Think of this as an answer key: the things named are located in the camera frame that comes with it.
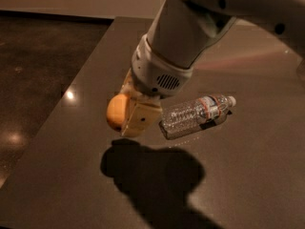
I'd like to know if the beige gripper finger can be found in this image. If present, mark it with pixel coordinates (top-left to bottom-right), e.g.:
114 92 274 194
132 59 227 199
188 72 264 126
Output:
120 70 132 94
120 93 162 137

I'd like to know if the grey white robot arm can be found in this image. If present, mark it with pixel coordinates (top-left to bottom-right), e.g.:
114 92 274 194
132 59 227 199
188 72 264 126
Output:
121 0 305 137

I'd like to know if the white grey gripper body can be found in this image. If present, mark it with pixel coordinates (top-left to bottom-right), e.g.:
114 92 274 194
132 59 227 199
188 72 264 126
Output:
131 34 193 98

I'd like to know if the orange fruit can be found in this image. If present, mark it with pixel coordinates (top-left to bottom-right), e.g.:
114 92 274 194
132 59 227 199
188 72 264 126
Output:
106 94 130 132

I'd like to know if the clear plastic water bottle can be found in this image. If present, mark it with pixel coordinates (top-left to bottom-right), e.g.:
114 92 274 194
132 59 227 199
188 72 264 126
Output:
159 94 236 140

